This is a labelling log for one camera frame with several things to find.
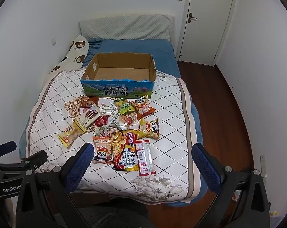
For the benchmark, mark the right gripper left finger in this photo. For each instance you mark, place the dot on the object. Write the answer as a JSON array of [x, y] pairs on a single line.
[[76, 166]]

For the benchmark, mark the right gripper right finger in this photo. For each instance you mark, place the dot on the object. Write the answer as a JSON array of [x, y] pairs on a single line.
[[208, 166]]

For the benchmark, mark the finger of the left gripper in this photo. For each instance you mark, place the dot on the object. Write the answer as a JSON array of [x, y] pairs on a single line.
[[35, 161], [7, 148]]

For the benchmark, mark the red panda snack bag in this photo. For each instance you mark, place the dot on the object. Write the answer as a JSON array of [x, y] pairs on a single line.
[[103, 150]]

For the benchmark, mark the yellow cracker bag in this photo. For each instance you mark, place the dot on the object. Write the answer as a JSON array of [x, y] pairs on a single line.
[[71, 133]]

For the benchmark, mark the small pale snack packet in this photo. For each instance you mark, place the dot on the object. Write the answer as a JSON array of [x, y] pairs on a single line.
[[104, 131]]

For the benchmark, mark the red snack packet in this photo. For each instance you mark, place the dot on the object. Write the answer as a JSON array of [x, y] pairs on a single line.
[[101, 121]]

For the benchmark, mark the yellow noodle snack bag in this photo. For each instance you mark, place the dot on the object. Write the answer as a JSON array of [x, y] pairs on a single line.
[[124, 156]]

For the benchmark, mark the chocolate stick biscuit box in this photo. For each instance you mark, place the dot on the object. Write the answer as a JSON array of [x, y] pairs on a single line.
[[87, 118]]

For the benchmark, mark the brown pastry packet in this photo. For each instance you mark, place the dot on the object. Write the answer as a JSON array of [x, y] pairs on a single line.
[[86, 103]]

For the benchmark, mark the red white sachet packet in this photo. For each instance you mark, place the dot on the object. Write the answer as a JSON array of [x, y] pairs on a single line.
[[145, 162]]

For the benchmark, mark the green candy bag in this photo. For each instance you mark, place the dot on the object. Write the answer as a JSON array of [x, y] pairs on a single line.
[[124, 106]]

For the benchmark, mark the yellow panda snack bag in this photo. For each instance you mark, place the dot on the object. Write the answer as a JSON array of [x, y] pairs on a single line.
[[149, 129]]

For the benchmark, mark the orange panda snack bag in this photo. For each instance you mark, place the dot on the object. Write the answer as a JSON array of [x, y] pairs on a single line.
[[142, 108]]

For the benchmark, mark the cardboard milk box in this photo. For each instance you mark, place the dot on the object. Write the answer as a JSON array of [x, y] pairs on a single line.
[[119, 74]]

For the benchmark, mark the bear print pillow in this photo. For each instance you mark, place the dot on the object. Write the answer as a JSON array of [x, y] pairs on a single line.
[[75, 57]]

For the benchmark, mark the grey dotted pillow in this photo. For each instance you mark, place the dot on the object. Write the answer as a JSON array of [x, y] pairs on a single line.
[[130, 27]]

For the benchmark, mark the white door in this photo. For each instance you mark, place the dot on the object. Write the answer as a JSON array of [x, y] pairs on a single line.
[[201, 41]]

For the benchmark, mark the wall power outlet right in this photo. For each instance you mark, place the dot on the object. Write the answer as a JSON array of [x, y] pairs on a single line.
[[263, 166]]

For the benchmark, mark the wall socket left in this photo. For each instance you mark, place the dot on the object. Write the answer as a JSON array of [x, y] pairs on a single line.
[[53, 41]]

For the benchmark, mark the door handle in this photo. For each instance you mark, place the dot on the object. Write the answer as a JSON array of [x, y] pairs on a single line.
[[191, 18]]

